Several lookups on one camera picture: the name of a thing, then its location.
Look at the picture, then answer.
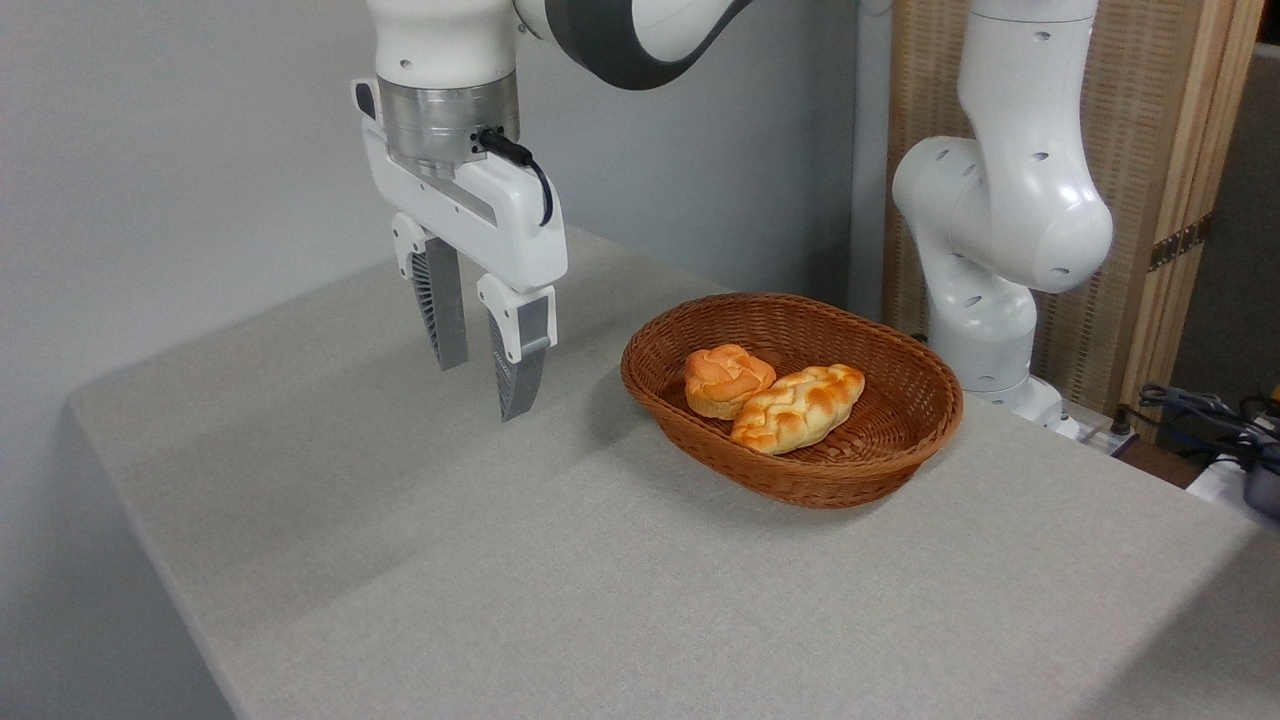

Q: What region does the metal screen hinge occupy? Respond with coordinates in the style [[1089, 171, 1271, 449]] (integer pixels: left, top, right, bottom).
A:
[[1148, 214, 1214, 273]]

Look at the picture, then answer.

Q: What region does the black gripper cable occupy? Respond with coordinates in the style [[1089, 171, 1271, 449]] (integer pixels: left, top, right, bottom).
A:
[[477, 127, 555, 228]]

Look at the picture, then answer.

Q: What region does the round orange bread roll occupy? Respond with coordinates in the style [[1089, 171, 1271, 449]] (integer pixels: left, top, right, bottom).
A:
[[684, 344, 778, 421]]

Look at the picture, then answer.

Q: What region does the wooden folding screen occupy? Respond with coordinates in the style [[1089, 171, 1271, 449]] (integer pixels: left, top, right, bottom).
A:
[[882, 0, 1267, 441]]

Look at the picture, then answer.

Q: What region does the grey cable bundle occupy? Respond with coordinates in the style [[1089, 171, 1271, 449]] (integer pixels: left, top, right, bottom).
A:
[[1125, 383, 1280, 473]]

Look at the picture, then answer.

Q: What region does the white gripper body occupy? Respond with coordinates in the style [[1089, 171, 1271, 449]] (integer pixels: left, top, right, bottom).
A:
[[352, 78, 569, 294]]

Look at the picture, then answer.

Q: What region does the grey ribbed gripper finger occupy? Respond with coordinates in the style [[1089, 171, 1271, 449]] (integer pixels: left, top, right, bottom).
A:
[[476, 272, 557, 423], [391, 212, 470, 372]]

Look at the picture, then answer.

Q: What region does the brown wicker basket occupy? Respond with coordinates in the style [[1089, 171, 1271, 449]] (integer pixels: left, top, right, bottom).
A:
[[620, 292, 965, 511]]

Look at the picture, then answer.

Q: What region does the braided golden bread loaf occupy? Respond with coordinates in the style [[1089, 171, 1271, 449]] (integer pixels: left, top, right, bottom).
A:
[[730, 363, 867, 457]]

